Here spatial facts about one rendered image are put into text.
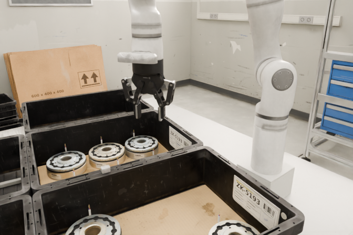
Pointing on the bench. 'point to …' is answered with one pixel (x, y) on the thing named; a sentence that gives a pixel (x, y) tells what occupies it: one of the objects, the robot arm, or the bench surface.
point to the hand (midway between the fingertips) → (149, 113)
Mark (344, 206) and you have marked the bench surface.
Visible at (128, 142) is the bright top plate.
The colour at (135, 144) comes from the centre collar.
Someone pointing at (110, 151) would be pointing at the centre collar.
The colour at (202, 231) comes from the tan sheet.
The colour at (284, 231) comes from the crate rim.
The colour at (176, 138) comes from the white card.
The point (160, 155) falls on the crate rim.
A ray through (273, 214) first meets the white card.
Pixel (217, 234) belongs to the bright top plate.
